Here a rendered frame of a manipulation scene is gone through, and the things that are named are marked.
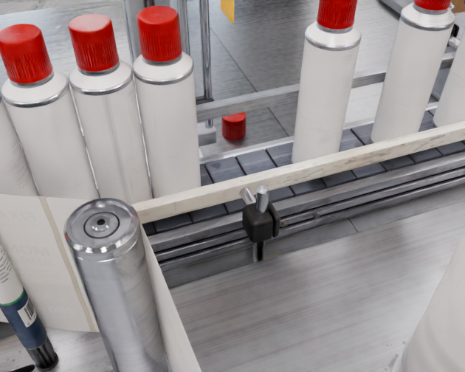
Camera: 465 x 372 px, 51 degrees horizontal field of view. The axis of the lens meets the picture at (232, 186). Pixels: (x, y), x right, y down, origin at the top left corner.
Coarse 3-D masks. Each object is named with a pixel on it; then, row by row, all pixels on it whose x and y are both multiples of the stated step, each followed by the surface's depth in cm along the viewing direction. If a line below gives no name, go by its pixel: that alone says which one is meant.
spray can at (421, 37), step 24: (432, 0) 46; (408, 24) 48; (432, 24) 46; (408, 48) 49; (432, 48) 48; (408, 72) 50; (432, 72) 50; (384, 96) 54; (408, 96) 52; (384, 120) 55; (408, 120) 54
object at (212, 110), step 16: (448, 64) 58; (368, 80) 56; (384, 80) 56; (240, 96) 52; (256, 96) 52; (272, 96) 52; (288, 96) 53; (208, 112) 51; (224, 112) 51; (240, 112) 52
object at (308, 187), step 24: (432, 120) 63; (288, 144) 59; (360, 144) 59; (456, 144) 59; (216, 168) 56; (240, 168) 56; (264, 168) 56; (360, 168) 56; (384, 168) 56; (288, 192) 53; (192, 216) 51; (216, 216) 51
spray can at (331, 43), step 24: (336, 0) 42; (312, 24) 46; (336, 24) 43; (312, 48) 45; (336, 48) 44; (312, 72) 46; (336, 72) 46; (312, 96) 48; (336, 96) 47; (312, 120) 50; (336, 120) 50; (312, 144) 52; (336, 144) 52
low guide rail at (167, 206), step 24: (384, 144) 54; (408, 144) 54; (432, 144) 56; (288, 168) 51; (312, 168) 51; (336, 168) 53; (192, 192) 48; (216, 192) 48; (144, 216) 47; (168, 216) 48
